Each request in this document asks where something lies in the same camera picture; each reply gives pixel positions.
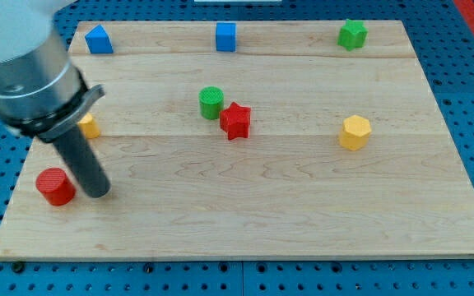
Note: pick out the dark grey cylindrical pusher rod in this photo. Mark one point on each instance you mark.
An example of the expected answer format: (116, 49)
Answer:
(78, 156)

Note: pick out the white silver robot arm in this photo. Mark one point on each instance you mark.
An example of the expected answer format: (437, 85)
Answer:
(42, 93)

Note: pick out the red star block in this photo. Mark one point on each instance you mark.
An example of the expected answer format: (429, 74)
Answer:
(235, 121)

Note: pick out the light wooden board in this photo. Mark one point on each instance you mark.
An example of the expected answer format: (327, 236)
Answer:
(181, 191)

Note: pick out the green star block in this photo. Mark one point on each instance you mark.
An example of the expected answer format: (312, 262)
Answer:
(352, 35)

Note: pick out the small yellow block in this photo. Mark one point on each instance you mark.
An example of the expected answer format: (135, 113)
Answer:
(89, 127)

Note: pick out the red cylinder block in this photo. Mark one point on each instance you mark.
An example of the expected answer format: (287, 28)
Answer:
(55, 186)

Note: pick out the blue triangular block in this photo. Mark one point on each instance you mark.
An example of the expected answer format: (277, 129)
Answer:
(98, 41)

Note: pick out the green cylinder block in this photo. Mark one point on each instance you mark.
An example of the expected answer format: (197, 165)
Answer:
(211, 102)

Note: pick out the blue cube block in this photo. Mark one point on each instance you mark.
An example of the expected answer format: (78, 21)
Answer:
(225, 37)

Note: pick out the yellow hexagon block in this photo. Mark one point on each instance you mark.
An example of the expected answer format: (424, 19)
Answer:
(355, 133)

